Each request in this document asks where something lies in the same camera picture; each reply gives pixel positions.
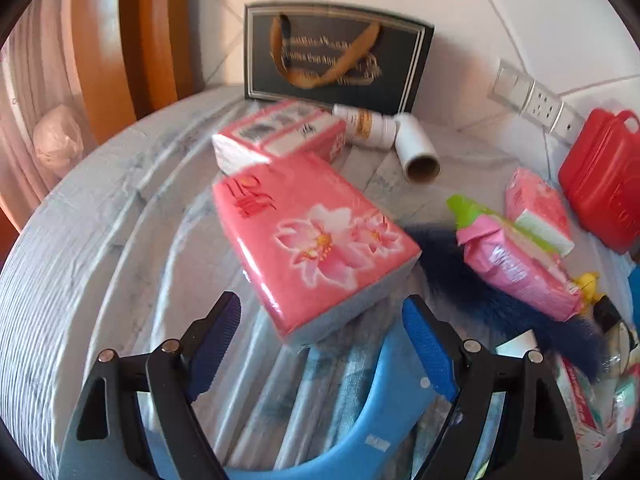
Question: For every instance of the curved wooden frame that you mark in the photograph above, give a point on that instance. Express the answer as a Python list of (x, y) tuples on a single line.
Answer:
[(130, 35)]

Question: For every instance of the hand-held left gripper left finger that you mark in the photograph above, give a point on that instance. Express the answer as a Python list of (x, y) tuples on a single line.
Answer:
[(215, 345)]

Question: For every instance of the large pink flower tissue pack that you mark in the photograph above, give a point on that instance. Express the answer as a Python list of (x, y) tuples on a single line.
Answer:
[(310, 245)]

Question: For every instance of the white plastic bag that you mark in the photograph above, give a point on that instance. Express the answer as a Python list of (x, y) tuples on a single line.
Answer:
[(57, 137)]

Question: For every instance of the white paper roll cardboard core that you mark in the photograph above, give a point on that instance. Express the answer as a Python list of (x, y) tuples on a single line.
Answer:
[(415, 145)]

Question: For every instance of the white small wall socket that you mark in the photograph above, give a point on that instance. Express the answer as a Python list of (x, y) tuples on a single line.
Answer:
[(567, 124)]

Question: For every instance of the white medicine bottle orange label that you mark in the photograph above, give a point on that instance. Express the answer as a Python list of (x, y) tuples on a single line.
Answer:
[(365, 127)]

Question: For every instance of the dark blue feather brush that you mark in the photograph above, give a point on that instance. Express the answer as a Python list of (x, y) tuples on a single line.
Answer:
[(460, 285)]

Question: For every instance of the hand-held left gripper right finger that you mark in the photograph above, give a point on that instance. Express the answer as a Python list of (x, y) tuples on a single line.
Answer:
[(427, 350)]

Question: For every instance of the blue foam boomerang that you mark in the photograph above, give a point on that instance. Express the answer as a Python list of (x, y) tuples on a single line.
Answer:
[(380, 410)]

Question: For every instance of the pink wet wipes pack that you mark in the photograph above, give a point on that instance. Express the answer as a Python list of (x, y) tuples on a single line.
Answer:
[(515, 270)]

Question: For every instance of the red mini suitcase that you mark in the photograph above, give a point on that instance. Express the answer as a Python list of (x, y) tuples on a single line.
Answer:
[(600, 185)]

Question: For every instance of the white medicine box red stripe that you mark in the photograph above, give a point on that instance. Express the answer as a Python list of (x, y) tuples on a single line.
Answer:
[(580, 400)]

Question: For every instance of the black folding umbrella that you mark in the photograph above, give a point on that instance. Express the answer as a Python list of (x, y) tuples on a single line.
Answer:
[(607, 312)]

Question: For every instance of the pink white tissue pack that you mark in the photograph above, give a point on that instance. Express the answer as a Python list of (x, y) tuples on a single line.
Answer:
[(280, 132)]

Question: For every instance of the white wall switch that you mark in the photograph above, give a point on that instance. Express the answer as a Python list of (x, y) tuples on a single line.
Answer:
[(509, 85)]

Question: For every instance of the small pink tissue pack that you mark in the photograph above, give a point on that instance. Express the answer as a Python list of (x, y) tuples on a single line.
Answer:
[(537, 200)]

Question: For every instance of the yellow duck clip toy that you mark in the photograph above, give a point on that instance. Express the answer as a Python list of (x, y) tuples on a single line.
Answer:
[(587, 287)]

